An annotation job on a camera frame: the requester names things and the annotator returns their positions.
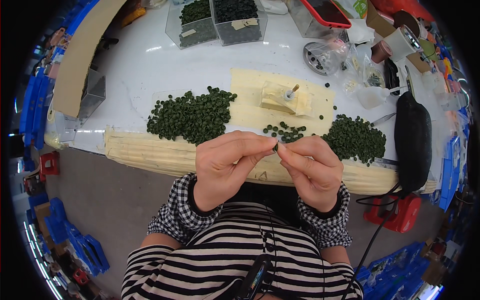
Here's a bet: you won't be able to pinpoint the red-cased phone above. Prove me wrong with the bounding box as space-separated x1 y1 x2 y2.
299 0 352 29

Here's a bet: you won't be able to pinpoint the cream tape table edge padding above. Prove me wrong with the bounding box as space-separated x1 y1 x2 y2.
104 127 438 196

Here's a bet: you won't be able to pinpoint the round metal dish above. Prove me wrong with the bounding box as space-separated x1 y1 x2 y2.
302 41 340 76

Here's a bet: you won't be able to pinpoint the shelf of blue bins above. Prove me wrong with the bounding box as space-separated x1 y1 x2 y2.
19 22 61 151

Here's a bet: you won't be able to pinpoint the white squeeze bottle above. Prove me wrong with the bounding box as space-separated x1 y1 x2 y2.
356 85 408 110

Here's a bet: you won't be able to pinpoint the metal tweezers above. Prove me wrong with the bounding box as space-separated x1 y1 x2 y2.
370 112 397 128

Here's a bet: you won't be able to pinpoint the brown tape roll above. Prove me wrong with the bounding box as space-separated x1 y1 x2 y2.
371 40 394 64

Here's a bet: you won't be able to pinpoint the heap of blue crates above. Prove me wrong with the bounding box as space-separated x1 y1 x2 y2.
354 241 433 300

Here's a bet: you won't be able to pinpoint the clear box of dark rings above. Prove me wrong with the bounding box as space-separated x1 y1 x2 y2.
209 0 269 47
165 0 218 50

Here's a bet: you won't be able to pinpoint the cardboard box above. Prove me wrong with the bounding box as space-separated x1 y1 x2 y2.
365 0 433 74

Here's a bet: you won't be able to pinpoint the red plastic stool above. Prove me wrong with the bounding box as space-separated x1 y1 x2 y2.
362 193 423 234
39 151 61 176

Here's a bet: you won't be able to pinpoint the stack of blue crates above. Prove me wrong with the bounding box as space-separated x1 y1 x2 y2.
44 197 111 278

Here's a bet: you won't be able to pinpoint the clear plastic box with dark side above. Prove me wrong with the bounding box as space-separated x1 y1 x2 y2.
64 67 107 130

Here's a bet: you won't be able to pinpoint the large pile of green rings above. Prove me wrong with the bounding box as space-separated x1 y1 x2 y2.
146 86 238 146

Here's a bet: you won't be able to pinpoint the scattered group of green rings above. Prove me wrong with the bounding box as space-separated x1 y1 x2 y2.
262 121 307 144

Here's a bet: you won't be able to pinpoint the tape-wrapped block jig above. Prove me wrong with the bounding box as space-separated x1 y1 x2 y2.
259 80 314 117

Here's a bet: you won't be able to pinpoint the person's body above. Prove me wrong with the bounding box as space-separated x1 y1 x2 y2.
121 202 364 300

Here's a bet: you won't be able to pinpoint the white tissue paper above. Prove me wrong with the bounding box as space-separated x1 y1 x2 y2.
346 19 376 44

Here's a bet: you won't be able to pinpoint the cream tape-covered mat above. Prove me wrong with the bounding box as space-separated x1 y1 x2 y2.
229 68 337 137

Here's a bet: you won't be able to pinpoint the white tape roll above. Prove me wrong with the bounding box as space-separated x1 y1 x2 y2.
383 24 423 63

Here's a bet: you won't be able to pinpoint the person's right hand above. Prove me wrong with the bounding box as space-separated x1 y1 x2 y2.
278 136 344 214

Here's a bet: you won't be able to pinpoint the person's left hand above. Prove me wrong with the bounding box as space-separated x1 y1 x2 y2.
193 130 279 213

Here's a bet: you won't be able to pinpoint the white peg with wooden stick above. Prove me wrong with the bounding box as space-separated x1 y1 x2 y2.
283 84 301 102

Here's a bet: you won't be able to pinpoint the cardboard sheet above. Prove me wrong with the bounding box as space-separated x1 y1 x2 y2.
52 0 129 119

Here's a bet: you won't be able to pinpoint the empty clear plastic box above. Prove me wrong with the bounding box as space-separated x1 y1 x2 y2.
288 0 349 39

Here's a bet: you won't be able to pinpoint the row of blue bins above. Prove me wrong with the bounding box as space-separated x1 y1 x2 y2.
438 107 472 211

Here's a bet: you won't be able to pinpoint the black cable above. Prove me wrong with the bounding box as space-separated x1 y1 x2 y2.
339 183 405 300

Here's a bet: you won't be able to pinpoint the clear plastic bags heap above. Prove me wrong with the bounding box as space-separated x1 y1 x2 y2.
310 29 388 99

